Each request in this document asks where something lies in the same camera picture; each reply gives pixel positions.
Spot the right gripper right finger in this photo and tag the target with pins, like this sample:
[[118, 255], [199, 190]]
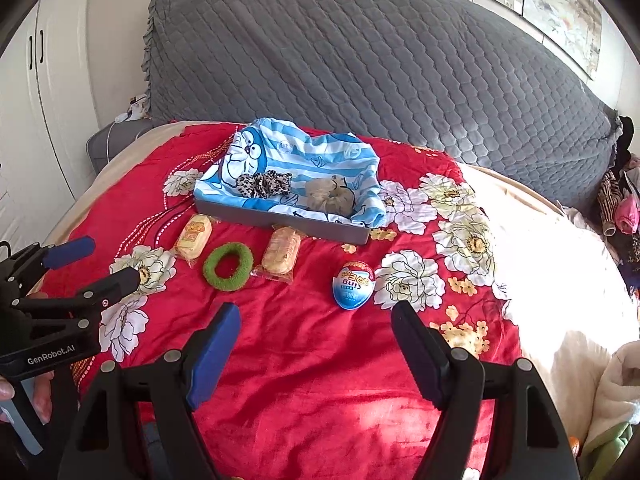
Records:
[[527, 438]]

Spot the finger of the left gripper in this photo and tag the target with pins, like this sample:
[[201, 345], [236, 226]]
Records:
[[28, 265], [100, 287]]

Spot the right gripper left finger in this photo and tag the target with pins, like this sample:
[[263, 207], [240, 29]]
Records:
[[106, 440]]

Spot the green cloth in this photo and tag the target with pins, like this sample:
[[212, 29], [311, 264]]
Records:
[[600, 454]]

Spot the yellow packaged snack cake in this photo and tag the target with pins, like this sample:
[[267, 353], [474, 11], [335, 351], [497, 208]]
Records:
[[193, 238]]

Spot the cream fleece blanket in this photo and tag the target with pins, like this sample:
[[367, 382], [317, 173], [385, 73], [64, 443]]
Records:
[[564, 292]]

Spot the grey bedside stool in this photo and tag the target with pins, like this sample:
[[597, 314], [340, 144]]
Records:
[[104, 145]]

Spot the white wardrobe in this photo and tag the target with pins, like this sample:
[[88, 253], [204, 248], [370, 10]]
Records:
[[47, 117]]

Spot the red floral bedspread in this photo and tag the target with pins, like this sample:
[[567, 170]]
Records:
[[311, 391]]

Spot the blue white chocolate egg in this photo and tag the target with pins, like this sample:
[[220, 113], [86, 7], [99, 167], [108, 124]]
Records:
[[353, 286]]

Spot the orange packaged snack cake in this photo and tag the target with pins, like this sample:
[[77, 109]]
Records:
[[280, 256]]

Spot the leopard print scrunchie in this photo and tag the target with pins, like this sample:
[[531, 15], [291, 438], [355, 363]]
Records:
[[265, 185]]

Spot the grey shallow tray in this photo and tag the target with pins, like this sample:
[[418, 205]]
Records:
[[337, 232]]

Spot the blue striped cartoon cloth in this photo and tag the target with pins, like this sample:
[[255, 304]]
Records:
[[274, 144]]

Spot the pile of clothes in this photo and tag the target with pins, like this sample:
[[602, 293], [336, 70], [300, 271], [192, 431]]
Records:
[[618, 207]]

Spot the beige fabric scrunchie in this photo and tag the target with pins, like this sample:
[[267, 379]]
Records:
[[330, 195]]

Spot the grey quilted headboard cover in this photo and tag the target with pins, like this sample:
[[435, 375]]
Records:
[[443, 74]]

